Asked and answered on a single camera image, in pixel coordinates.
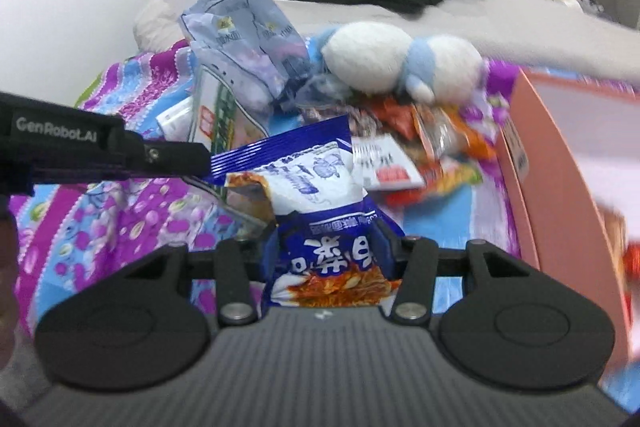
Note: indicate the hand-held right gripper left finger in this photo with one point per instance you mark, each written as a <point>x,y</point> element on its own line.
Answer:
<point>271,257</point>

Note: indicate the white red-label snack packet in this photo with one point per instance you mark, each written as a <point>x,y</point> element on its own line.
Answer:
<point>385,162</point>

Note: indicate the clear plastic wrapper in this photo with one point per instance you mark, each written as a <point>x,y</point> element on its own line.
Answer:
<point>235,212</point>

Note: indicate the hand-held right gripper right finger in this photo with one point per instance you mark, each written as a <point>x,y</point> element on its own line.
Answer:
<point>390,257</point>

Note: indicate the pile of orange snack packets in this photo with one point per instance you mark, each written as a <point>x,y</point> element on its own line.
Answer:
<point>450,132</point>

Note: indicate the grey blanket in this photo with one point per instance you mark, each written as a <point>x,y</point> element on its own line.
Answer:
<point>500,27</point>

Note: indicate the pale blue printed plastic bag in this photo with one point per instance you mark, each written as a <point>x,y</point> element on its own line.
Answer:
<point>240,32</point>

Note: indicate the blue and white snack packet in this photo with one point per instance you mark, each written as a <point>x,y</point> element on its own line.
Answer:
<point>320,207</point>

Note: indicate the white and blue plush toy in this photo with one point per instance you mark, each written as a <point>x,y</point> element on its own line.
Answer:
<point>380,57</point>

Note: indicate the purple floral bedsheet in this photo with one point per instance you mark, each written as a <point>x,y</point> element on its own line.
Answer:
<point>125,207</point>

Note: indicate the pink cardboard box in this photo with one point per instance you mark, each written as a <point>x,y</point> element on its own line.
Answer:
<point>560,207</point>

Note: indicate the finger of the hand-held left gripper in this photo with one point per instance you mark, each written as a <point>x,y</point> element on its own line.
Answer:
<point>175,159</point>

